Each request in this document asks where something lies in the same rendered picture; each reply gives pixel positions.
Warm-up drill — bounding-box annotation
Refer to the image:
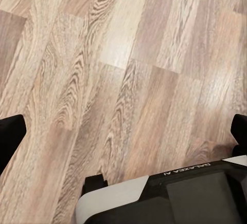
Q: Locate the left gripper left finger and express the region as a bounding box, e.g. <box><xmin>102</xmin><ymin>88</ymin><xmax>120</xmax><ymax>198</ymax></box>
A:
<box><xmin>0</xmin><ymin>114</ymin><xmax>27</xmax><ymax>176</ymax></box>

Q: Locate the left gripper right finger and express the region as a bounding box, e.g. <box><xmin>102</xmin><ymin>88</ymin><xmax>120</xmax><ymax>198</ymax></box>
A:
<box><xmin>231</xmin><ymin>114</ymin><xmax>247</xmax><ymax>155</ymax></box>

